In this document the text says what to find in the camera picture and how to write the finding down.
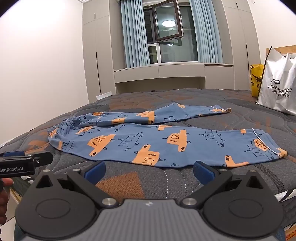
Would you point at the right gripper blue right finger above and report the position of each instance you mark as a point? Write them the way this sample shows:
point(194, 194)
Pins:
point(213, 181)

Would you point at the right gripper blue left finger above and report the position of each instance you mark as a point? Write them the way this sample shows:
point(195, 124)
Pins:
point(84, 181)

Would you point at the blue pants with orange cars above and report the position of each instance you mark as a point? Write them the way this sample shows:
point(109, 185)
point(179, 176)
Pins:
point(149, 138)

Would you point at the person's left hand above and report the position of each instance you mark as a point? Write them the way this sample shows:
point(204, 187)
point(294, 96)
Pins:
point(4, 198)

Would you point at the white paper sheet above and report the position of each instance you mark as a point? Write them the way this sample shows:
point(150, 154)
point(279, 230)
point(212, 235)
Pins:
point(102, 96)

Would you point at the beige window bench cabinet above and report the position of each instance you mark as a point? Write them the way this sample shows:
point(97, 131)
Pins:
point(177, 75)

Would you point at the white Sirowe shopping bag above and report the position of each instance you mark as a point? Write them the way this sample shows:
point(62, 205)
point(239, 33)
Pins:
point(277, 89)

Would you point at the yellow shopping bag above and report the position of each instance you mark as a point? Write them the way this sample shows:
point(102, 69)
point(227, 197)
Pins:
point(256, 72)

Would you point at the right light blue curtain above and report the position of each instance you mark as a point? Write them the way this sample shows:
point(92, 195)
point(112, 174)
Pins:
point(207, 32)

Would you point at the light blue curtain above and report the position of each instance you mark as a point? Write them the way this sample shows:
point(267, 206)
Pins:
point(207, 32)
point(134, 33)

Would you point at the left light blue curtain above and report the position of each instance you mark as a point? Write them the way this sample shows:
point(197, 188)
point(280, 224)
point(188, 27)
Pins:
point(134, 33)

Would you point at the beige left wardrobe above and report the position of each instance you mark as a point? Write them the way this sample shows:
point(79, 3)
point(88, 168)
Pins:
point(103, 50)

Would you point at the beige wardrobe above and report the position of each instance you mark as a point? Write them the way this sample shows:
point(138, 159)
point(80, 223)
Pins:
point(239, 40)
point(103, 50)

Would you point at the beige right wardrobe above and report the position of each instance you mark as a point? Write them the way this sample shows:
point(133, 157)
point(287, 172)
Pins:
point(239, 40)

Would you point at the wooden padded headboard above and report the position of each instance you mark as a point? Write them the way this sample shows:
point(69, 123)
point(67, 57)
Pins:
point(283, 49)

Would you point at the open brown framed window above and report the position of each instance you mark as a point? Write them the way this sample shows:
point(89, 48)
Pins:
point(170, 31)

